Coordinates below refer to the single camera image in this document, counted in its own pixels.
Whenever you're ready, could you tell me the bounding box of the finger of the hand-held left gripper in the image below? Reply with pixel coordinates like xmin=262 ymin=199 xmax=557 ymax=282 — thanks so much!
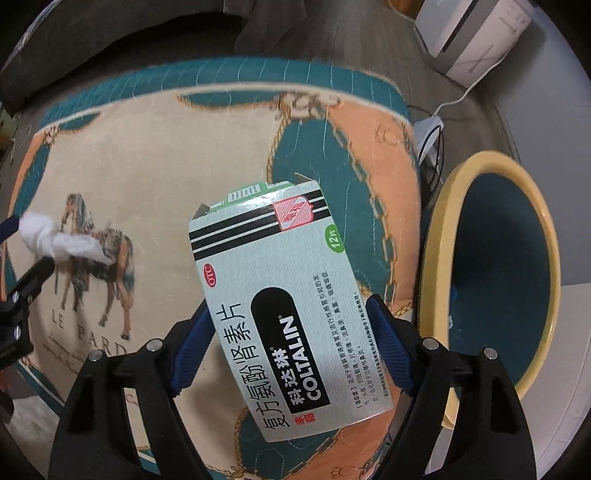
xmin=0 ymin=216 xmax=22 ymax=244
xmin=6 ymin=255 xmax=57 ymax=306

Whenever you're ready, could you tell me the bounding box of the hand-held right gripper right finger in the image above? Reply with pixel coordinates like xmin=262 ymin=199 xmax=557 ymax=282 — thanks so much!
xmin=365 ymin=293 xmax=539 ymax=480

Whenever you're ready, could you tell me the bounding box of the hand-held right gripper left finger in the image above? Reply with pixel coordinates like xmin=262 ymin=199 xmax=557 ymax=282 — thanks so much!
xmin=47 ymin=302 xmax=219 ymax=480

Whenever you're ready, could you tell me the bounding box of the white tissue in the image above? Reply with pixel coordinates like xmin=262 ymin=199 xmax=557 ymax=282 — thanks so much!
xmin=18 ymin=211 xmax=115 ymax=267

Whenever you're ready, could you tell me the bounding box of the pale green medicine box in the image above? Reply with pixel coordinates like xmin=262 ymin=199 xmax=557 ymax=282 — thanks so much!
xmin=188 ymin=180 xmax=396 ymax=445

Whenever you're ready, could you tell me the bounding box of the yellow rimmed teal bin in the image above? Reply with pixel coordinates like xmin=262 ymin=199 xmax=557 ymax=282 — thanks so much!
xmin=418 ymin=150 xmax=563 ymax=428

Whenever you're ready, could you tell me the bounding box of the horse print quilted mat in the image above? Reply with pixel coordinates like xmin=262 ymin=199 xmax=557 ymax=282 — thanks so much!
xmin=7 ymin=56 xmax=424 ymax=480

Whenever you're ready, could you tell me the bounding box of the white air purifier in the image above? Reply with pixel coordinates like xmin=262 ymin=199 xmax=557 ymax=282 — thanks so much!
xmin=412 ymin=0 xmax=533 ymax=78

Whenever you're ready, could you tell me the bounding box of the white power strip with cable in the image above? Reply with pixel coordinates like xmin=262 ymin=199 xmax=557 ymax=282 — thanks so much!
xmin=405 ymin=104 xmax=448 ymax=195

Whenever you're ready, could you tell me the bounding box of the white power cable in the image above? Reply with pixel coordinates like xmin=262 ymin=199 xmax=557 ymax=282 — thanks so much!
xmin=431 ymin=60 xmax=491 ymax=121

